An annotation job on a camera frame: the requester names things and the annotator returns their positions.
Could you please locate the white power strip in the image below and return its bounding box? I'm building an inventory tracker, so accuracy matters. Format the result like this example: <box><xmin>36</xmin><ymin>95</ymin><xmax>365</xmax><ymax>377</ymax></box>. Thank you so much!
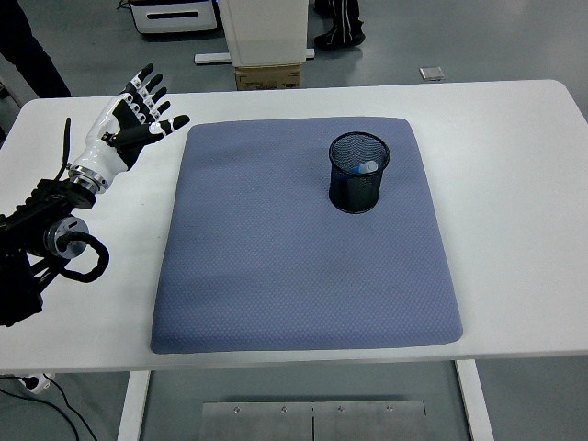
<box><xmin>17</xmin><ymin>372</ymin><xmax>56</xmax><ymax>395</ymax></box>

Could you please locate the black floor cable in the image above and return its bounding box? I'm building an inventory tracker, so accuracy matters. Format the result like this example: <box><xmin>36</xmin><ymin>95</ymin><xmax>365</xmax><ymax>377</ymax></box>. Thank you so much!
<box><xmin>0</xmin><ymin>376</ymin><xmax>100</xmax><ymax>441</ymax></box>

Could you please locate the black mesh pen holder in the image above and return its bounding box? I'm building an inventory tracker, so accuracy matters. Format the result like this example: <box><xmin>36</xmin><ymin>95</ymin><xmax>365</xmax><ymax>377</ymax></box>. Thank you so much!
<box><xmin>327</xmin><ymin>131</ymin><xmax>391</xmax><ymax>215</ymax></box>

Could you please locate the grey metal plate with screws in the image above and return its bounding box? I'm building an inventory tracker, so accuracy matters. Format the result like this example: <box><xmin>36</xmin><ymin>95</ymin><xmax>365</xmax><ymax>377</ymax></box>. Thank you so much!
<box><xmin>199</xmin><ymin>400</ymin><xmax>427</xmax><ymax>441</ymax></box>

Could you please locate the person in dark clothing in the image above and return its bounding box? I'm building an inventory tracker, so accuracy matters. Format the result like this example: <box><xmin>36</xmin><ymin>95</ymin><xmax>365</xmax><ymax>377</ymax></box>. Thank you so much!
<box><xmin>0</xmin><ymin>0</ymin><xmax>73</xmax><ymax>99</ymax></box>

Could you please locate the white pedestal cabinet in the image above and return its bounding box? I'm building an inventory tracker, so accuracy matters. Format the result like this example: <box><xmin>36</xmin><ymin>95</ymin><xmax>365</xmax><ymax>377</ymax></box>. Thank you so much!
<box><xmin>219</xmin><ymin>0</ymin><xmax>310</xmax><ymax>68</ymax></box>

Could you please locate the white table leg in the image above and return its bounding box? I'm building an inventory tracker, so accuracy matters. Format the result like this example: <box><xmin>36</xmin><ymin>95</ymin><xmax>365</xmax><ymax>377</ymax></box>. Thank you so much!
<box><xmin>116</xmin><ymin>369</ymin><xmax>152</xmax><ymax>441</ymax></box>
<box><xmin>454</xmin><ymin>358</ymin><xmax>496</xmax><ymax>441</ymax></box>

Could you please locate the white base bar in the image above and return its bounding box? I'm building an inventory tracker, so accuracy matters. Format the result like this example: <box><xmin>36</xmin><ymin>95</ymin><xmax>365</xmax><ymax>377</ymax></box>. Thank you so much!
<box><xmin>194</xmin><ymin>47</ymin><xmax>317</xmax><ymax>65</ymax></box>

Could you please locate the brown cardboard box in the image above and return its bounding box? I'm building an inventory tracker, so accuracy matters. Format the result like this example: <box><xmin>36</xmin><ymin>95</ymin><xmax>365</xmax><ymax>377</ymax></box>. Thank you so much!
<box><xmin>233</xmin><ymin>62</ymin><xmax>303</xmax><ymax>92</ymax></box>

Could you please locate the blue-grey quilted mat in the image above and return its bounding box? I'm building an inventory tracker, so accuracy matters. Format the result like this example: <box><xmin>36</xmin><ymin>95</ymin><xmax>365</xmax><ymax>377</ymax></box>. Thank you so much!
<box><xmin>149</xmin><ymin>117</ymin><xmax>464</xmax><ymax>356</ymax></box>

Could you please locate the person in striped trousers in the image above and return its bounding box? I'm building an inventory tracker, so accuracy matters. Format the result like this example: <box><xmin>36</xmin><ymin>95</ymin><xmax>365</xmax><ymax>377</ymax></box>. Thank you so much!
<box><xmin>313</xmin><ymin>0</ymin><xmax>367</xmax><ymax>51</ymax></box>

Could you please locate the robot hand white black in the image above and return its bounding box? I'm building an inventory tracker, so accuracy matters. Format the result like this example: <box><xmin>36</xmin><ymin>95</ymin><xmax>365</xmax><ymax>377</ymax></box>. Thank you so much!
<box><xmin>71</xmin><ymin>62</ymin><xmax>191</xmax><ymax>183</ymax></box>

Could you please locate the white box appliance with slot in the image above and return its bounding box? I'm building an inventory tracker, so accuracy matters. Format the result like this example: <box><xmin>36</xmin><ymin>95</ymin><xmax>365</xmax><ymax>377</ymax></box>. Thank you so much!
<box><xmin>127</xmin><ymin>0</ymin><xmax>221</xmax><ymax>36</ymax></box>

